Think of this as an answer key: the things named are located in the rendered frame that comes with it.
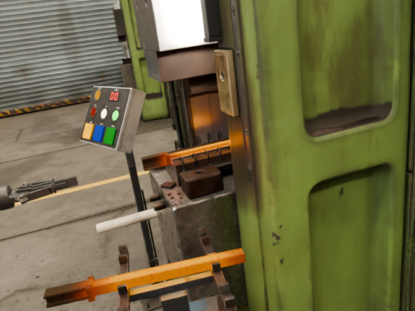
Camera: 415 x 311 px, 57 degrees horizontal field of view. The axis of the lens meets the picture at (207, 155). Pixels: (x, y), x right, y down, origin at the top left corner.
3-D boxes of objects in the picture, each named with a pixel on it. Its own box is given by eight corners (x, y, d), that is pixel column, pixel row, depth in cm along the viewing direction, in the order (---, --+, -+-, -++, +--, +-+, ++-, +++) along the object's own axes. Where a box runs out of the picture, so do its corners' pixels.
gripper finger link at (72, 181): (53, 181, 123) (53, 182, 122) (76, 176, 125) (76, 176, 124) (55, 189, 124) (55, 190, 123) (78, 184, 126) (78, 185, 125)
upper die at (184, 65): (161, 82, 118) (155, 51, 115) (148, 76, 136) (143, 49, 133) (280, 61, 130) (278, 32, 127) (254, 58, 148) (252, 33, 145)
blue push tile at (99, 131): (99, 142, 173) (104, 126, 173) (91, 140, 178) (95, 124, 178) (103, 143, 174) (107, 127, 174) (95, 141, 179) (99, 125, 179)
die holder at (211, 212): (193, 324, 130) (173, 208, 115) (167, 265, 165) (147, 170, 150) (331, 273, 146) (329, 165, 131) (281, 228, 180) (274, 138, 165)
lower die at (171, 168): (178, 186, 130) (175, 163, 127) (165, 168, 148) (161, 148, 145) (286, 158, 142) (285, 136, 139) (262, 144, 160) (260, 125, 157)
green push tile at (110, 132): (111, 145, 166) (115, 128, 166) (102, 143, 171) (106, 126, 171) (114, 146, 167) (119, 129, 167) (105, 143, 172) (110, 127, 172)
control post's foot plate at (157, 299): (144, 314, 205) (141, 300, 202) (136, 290, 225) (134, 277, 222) (182, 300, 211) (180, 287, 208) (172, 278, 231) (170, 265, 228)
